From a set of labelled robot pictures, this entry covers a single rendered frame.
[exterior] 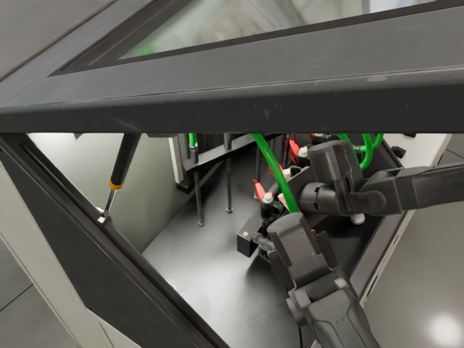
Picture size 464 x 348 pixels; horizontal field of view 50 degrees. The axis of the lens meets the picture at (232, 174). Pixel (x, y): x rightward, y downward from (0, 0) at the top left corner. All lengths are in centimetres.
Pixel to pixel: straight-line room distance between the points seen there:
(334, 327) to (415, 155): 89
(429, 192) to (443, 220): 177
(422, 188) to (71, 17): 64
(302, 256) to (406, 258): 173
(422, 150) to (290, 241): 81
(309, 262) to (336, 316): 12
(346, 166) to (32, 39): 55
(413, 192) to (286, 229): 22
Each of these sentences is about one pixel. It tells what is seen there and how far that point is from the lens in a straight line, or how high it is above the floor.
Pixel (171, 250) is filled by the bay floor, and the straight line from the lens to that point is 135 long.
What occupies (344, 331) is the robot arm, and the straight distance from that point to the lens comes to 58.
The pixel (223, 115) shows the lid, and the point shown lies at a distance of 34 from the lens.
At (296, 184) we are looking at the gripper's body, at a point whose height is 126.
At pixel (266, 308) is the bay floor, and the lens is 126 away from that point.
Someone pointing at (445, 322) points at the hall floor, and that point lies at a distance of 231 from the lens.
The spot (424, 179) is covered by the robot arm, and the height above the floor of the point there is 140.
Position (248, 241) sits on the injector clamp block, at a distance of 117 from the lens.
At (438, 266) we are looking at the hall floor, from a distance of 242.
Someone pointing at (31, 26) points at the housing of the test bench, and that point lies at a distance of 92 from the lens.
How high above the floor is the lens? 199
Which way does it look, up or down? 51 degrees down
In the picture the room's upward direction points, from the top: 1 degrees counter-clockwise
